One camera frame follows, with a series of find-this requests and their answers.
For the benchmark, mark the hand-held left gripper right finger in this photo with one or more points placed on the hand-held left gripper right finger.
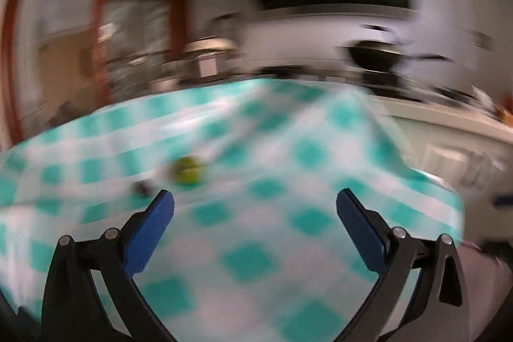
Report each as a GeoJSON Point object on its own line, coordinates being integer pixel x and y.
{"type": "Point", "coordinates": [356, 224]}

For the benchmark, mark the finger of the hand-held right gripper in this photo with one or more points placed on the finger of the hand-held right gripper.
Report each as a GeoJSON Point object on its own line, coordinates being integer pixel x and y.
{"type": "Point", "coordinates": [504, 201]}

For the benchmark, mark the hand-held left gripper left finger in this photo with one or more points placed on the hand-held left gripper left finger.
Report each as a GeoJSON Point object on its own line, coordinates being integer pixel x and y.
{"type": "Point", "coordinates": [154, 224]}

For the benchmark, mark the dark wrinkled fruit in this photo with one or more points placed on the dark wrinkled fruit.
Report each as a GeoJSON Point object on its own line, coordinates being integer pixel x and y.
{"type": "Point", "coordinates": [143, 188]}

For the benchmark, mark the green round fruit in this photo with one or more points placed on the green round fruit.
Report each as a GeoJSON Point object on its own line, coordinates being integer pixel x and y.
{"type": "Point", "coordinates": [186, 170]}

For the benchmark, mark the person's grey clothing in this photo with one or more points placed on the person's grey clothing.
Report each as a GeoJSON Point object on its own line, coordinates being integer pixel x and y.
{"type": "Point", "coordinates": [481, 294]}

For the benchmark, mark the white kitchen counter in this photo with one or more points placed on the white kitchen counter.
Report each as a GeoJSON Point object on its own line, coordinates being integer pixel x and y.
{"type": "Point", "coordinates": [449, 117]}

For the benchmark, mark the green pink checkered tablecloth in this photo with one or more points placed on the green pink checkered tablecloth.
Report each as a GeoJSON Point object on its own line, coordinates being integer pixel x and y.
{"type": "Point", "coordinates": [248, 173]}

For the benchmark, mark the black pot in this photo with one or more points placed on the black pot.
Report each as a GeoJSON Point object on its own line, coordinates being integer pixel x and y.
{"type": "Point", "coordinates": [376, 59]}

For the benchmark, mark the white container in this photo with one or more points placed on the white container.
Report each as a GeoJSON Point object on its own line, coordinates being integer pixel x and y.
{"type": "Point", "coordinates": [210, 59]}

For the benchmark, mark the wooden door frame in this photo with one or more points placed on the wooden door frame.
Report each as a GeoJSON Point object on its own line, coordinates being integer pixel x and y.
{"type": "Point", "coordinates": [100, 5]}

